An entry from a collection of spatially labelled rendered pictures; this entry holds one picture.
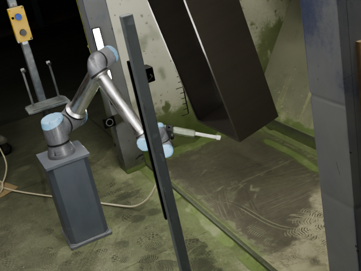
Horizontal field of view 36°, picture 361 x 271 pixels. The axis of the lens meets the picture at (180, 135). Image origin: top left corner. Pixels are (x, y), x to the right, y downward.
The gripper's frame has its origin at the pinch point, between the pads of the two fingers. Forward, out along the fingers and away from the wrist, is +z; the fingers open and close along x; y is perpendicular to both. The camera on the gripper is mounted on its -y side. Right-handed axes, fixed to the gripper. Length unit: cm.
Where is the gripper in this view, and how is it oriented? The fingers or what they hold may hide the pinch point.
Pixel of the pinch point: (167, 132)
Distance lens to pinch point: 380.3
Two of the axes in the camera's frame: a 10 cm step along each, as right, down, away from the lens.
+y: -1.7, 9.5, 2.7
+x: 9.8, 1.6, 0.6
